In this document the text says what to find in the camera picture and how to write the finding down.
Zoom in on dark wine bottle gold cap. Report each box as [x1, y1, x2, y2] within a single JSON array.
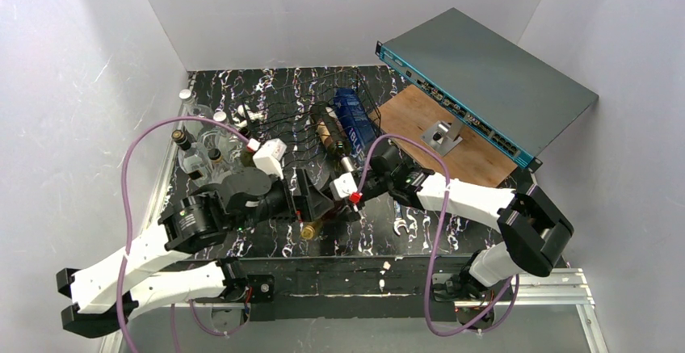
[[300, 202, 352, 241]]

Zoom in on blue label clear bottle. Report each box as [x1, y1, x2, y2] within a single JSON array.
[[333, 86, 380, 162]]

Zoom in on dark wine bottle silver cap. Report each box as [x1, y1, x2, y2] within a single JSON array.
[[239, 127, 255, 167]]

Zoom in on clear bottle dark label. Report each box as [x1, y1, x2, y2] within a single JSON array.
[[200, 111, 242, 159]]

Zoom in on clear bottle gold label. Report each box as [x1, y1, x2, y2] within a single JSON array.
[[171, 129, 212, 187]]

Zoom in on clear bottle brown neck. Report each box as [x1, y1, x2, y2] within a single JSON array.
[[208, 148, 231, 183]]

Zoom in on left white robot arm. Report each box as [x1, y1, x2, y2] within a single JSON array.
[[57, 168, 343, 338]]

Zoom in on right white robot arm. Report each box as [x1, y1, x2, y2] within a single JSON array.
[[330, 141, 574, 299]]

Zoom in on silver combination wrench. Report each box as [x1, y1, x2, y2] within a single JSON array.
[[393, 200, 409, 236]]

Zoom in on brown wooden board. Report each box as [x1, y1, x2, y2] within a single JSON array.
[[379, 85, 517, 187]]

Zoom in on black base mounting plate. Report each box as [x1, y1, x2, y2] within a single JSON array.
[[176, 254, 547, 322]]

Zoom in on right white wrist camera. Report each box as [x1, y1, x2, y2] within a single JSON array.
[[329, 172, 363, 206]]

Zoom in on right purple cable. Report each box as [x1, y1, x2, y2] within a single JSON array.
[[357, 134, 521, 338]]

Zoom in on purple cable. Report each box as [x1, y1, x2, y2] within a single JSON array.
[[357, 134, 521, 338], [116, 116, 253, 353]]

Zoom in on black wire wine rack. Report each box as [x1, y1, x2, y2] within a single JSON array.
[[233, 66, 380, 174]]

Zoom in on grey metal bracket stand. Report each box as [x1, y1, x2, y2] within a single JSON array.
[[421, 119, 464, 157]]

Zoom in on teal network switch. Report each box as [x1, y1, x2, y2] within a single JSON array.
[[375, 8, 599, 171]]

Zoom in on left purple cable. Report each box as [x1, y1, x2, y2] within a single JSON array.
[[116, 116, 253, 353]]

